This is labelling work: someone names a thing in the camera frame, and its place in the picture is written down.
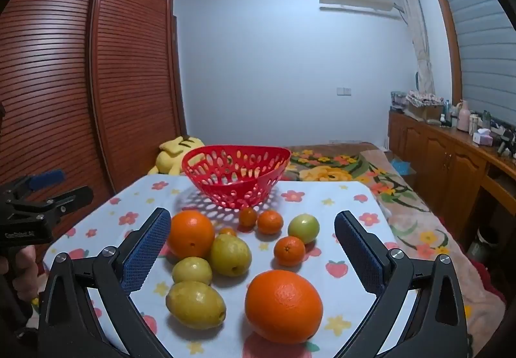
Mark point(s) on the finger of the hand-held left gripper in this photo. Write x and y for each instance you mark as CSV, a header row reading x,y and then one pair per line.
x,y
72,195
46,177

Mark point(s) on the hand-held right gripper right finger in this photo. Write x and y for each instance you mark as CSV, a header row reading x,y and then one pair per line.
x,y
358,253

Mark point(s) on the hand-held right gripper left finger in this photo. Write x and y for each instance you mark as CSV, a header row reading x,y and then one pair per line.
x,y
147,249

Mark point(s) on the large orange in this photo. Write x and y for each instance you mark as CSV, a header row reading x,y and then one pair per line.
x,y
282,305
189,235

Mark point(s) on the red perforated plastic basket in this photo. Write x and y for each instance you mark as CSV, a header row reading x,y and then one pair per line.
x,y
242,197

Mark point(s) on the person's left hand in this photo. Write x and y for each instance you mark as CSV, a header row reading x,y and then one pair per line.
x,y
22,265

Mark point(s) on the white flower-print tablecloth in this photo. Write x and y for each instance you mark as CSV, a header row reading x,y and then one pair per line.
x,y
133,197

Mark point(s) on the green apple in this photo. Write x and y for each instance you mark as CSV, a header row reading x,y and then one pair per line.
x,y
303,228

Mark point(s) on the small mandarin orange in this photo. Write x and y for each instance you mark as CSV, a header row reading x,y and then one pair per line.
x,y
248,217
227,232

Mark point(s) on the yellow plush toy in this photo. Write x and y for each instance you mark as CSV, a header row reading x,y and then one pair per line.
x,y
173,156

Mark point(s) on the brown slatted wooden wardrobe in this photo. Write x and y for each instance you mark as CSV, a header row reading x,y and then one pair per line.
x,y
121,80

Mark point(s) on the dark trash can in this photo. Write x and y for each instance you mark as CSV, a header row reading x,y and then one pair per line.
x,y
483,245

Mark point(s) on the wooden sideboard cabinet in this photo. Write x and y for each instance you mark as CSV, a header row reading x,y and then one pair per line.
x,y
439,156

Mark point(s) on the floral fabric storage basket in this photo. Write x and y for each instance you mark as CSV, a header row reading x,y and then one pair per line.
x,y
423,100

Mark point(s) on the small white pink box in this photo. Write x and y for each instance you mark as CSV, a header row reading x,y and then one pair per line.
x,y
481,138

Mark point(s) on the pink bottle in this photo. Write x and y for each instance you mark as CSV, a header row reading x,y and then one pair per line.
x,y
463,116

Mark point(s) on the white curtain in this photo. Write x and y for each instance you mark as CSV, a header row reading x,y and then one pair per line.
x,y
419,39

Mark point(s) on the window roller blind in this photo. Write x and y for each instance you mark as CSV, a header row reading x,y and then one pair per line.
x,y
475,39

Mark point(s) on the white wall switch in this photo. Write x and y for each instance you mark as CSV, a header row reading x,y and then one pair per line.
x,y
343,91

